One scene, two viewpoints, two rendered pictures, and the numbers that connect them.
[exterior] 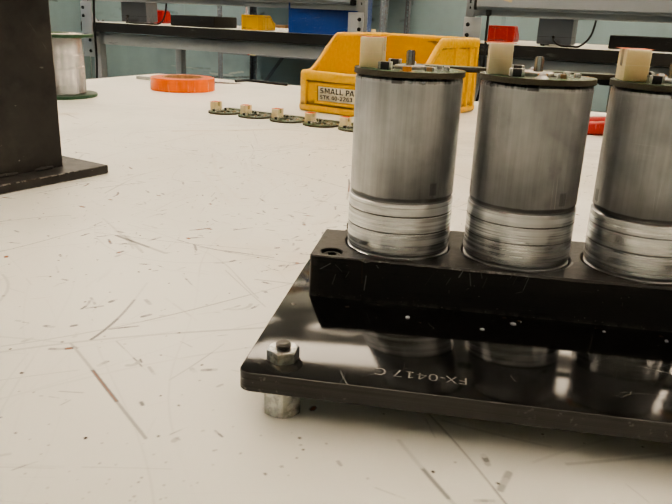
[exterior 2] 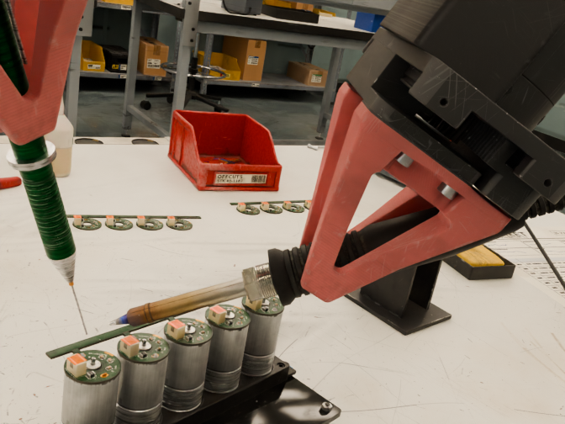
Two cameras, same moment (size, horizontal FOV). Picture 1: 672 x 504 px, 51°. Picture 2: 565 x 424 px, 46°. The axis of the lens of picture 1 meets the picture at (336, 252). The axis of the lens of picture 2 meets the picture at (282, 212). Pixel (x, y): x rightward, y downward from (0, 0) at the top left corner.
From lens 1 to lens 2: 0.24 m
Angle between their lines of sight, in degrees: 56
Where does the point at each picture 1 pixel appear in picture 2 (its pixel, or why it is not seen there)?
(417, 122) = (112, 394)
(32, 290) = not seen: outside the picture
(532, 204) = (155, 403)
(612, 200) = (176, 384)
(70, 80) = not seen: outside the picture
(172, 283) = not seen: outside the picture
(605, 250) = (175, 403)
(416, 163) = (110, 410)
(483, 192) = (132, 405)
